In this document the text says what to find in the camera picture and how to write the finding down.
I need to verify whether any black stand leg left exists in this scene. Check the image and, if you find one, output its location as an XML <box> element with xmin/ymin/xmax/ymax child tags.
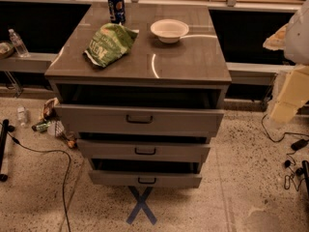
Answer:
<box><xmin>0</xmin><ymin>119</ymin><xmax>15</xmax><ymax>183</ymax></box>

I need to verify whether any black power adapter cable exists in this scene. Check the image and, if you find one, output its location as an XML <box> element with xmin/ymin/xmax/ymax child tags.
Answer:
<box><xmin>260</xmin><ymin>113</ymin><xmax>309</xmax><ymax>191</ymax></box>

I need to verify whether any blue soda can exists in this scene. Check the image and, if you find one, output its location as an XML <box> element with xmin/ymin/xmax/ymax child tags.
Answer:
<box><xmin>108</xmin><ymin>0</ymin><xmax>126</xmax><ymax>24</ymax></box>

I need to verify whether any grey drawer cabinet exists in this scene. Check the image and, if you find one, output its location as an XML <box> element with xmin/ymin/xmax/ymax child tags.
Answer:
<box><xmin>45</xmin><ymin>4</ymin><xmax>231</xmax><ymax>175</ymax></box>

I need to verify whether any green can on floor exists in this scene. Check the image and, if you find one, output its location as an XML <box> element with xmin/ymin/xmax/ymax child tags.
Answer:
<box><xmin>32</xmin><ymin>121</ymin><xmax>51</xmax><ymax>132</ymax></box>

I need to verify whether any grey drawer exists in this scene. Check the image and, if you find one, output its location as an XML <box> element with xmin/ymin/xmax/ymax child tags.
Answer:
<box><xmin>56</xmin><ymin>104</ymin><xmax>224</xmax><ymax>137</ymax></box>
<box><xmin>77</xmin><ymin>139</ymin><xmax>211</xmax><ymax>162</ymax></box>
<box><xmin>89</xmin><ymin>170</ymin><xmax>202</xmax><ymax>189</ymax></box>

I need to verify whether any blue tape cross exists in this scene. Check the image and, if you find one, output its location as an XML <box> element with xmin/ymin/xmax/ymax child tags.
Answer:
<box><xmin>126</xmin><ymin>187</ymin><xmax>157</xmax><ymax>225</ymax></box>

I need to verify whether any checkered cup on floor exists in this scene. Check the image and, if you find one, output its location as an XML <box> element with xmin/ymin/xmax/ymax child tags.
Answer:
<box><xmin>47</xmin><ymin>121</ymin><xmax>65</xmax><ymax>137</ymax></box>

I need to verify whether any clear water bottle on ledge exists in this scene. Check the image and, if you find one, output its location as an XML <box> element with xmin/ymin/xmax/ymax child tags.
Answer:
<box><xmin>9</xmin><ymin>29</ymin><xmax>29</xmax><ymax>57</ymax></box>

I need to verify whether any small water bottle on floor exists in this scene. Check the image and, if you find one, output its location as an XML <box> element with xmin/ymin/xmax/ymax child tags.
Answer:
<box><xmin>17</xmin><ymin>106</ymin><xmax>28</xmax><ymax>127</ymax></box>

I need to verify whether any snack bag on floor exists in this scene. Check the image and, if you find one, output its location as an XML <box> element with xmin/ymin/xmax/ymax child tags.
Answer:
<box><xmin>42</xmin><ymin>98</ymin><xmax>59</xmax><ymax>120</ymax></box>

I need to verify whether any green jalapeno chip bag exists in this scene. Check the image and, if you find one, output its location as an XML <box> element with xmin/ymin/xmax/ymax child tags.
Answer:
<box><xmin>83</xmin><ymin>23</ymin><xmax>139</xmax><ymax>69</ymax></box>

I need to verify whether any top grey drawer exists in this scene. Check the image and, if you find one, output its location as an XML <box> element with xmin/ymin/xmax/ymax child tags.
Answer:
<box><xmin>56</xmin><ymin>104</ymin><xmax>224</xmax><ymax>137</ymax></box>

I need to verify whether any black floor cable left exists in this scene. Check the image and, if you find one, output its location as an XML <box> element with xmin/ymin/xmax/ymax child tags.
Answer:
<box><xmin>0</xmin><ymin>122</ymin><xmax>72</xmax><ymax>232</ymax></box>

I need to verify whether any bowl on left ledge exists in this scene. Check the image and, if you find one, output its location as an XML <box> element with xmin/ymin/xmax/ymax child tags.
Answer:
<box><xmin>0</xmin><ymin>42</ymin><xmax>14</xmax><ymax>59</ymax></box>

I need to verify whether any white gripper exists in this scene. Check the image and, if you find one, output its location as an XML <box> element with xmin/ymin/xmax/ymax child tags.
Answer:
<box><xmin>263</xmin><ymin>0</ymin><xmax>309</xmax><ymax>124</ymax></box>

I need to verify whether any bottom grey drawer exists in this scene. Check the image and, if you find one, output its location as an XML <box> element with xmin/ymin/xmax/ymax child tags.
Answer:
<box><xmin>89</xmin><ymin>170</ymin><xmax>202</xmax><ymax>189</ymax></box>

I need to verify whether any middle grey drawer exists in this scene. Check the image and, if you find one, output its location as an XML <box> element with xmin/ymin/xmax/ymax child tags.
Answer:
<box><xmin>77</xmin><ymin>139</ymin><xmax>211</xmax><ymax>162</ymax></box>

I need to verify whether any white paper bowl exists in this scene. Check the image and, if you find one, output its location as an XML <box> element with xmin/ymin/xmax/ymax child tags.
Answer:
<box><xmin>151</xmin><ymin>19</ymin><xmax>189</xmax><ymax>44</ymax></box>

